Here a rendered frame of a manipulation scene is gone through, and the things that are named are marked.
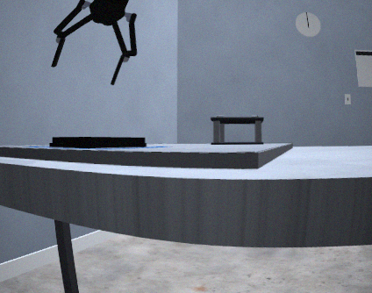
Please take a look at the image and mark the black well plate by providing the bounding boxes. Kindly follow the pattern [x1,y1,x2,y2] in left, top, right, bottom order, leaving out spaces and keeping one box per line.
[49,137,147,148]

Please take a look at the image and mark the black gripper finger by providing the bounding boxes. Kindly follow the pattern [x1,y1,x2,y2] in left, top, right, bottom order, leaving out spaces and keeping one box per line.
[108,11,137,85]
[51,0,104,68]

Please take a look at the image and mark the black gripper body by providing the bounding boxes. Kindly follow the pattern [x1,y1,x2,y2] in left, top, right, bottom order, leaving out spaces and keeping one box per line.
[89,0,129,26]

